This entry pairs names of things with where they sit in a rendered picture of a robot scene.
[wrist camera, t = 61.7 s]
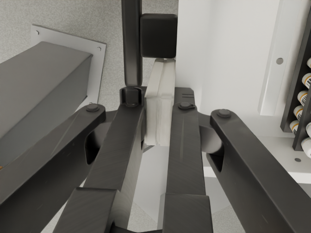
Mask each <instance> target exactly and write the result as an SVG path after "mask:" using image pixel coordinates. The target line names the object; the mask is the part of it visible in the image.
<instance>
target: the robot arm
mask: <svg viewBox="0 0 311 233"><path fill-rule="evenodd" d="M175 67H176V60H174V58H173V59H167V60H165V59H164V58H157V59H155V62H154V65H153V69H152V72H151V76H150V79H149V83H148V86H127V87H123V88H121V89H120V90H119V98H120V105H119V107H118V109H117V110H112V111H106V109H105V106H103V105H101V104H88V105H85V106H83V107H81V108H80V109H79V110H78V111H76V112H75V113H74V114H72V115H71V116H70V117H69V118H67V119H66V120H65V121H63V122H62V123H61V124H59V125H58V126H57V127H55V128H54V129H53V130H52V131H50V132H49V133H48V134H47V135H45V136H44V137H43V138H41V139H40V140H39V141H37V142H36V143H35V144H33V145H32V146H31V147H29V148H28V149H27V150H25V151H24V152H23V153H22V154H21V155H19V156H18V157H17V158H15V159H14V160H13V161H11V162H10V163H9V164H7V165H6V166H5V167H3V168H2V169H1V170H0V233H41V232H42V231H43V229H44V228H45V227H46V226H47V225H48V223H49V222H50V221H51V220H52V219H53V217H54V216H55V215H56V214H57V212H58V211H59V210H60V209H61V208H62V206H63V205H64V204H65V203H66V202H67V204H66V206H65V208H64V210H63V212H62V214H61V216H60V218H59V220H58V222H57V224H56V226H55V228H54V230H53V232H52V233H137V232H133V231H130V230H127V227H128V222H129V218H130V213H131V207H132V203H133V198H134V193H135V189H136V184H137V178H138V174H139V169H140V164H141V160H142V155H143V149H144V143H146V144H147V145H155V146H156V144H160V146H169V158H168V174H167V187H166V193H165V203H164V215H163V227H162V229H160V230H154V231H146V232H140V233H213V225H212V217H211V205H210V199H209V196H206V191H205V178H204V169H203V160H202V152H205V153H206V158H207V160H208V162H209V164H210V166H211V168H212V170H213V171H214V173H215V175H216V177H217V179H218V181H219V183H220V185H221V187H222V189H223V190H224V192H225V194H226V196H227V198H228V200H229V202H230V204H231V206H232V208H233V209H234V211H235V213H236V215H237V217H238V219H239V221H240V223H241V225H242V227H243V229H244V230H245V233H311V198H310V197H309V196H308V195H307V193H306V192H305V191H304V190H303V189H302V188H301V187H300V185H299V184H298V183H297V182H296V181H295V180H294V179H293V178H292V176H291V175H290V174H289V173H288V172H287V171H286V170H285V168H284V167H283V166H282V165H281V164H280V163H279V162H278V160H277V159H276V158H275V157H274V156H273V155H272V154H271V153H270V152H269V151H268V149H267V148H266V147H265V146H264V145H263V144H262V143H261V142H260V140H259V139H258V138H257V137H256V136H255V135H254V134H253V132H252V131H251V130H250V129H249V128H248V127H247V126H246V124H245V123H244V122H243V121H242V120H241V119H240V118H239V116H238V115H237V114H236V113H234V112H232V111H230V110H228V109H217V110H213V111H212V112H211V115H206V114H202V113H200V112H198V109H197V106H196V105H195V98H194V90H192V89H191V88H190V87H175ZM85 179H86V181H85V183H84V185H83V187H79V186H80V185H81V184H82V183H83V181H84V180H85Z"/></svg>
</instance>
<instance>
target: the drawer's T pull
mask: <svg viewBox="0 0 311 233"><path fill-rule="evenodd" d="M121 8H122V30H123V52H124V82H125V85H126V86H142V82H143V57H144V58H167V59H173V58H175V57H176V47H177V28H178V17H177V15H175V14H163V13H144V14H142V0H121Z"/></svg>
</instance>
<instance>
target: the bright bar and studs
mask: <svg viewBox="0 0 311 233"><path fill-rule="evenodd" d="M301 1H302V0H280V2H279V7H278V11H277V16H276V21H275V25H274V31H273V36H272V41H271V45H270V50H269V55H268V60H267V65H266V70H265V75H264V80H263V84H262V89H261V95H260V100H259V104H258V109H257V110H258V112H259V114H260V115H261V116H274V114H275V110H276V106H277V102H278V98H279V93H280V89H281V85H282V81H283V77H284V72H285V68H286V63H287V59H288V56H289V51H290V47H291V43H292V38H293V34H294V30H295V26H296V22H297V18H298V14H299V9H300V5H301Z"/></svg>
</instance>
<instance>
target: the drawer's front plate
mask: <svg viewBox="0 0 311 233"><path fill-rule="evenodd" d="M210 5H211V0H179V8H178V28H177V47H176V67H175V87H190V88H191V89H192V90H194V98H195V105H196V106H197V109H198V112H200V105H201V95H202V86H203V76H204V66H205V53H206V43H207V33H208V24H209V14H210Z"/></svg>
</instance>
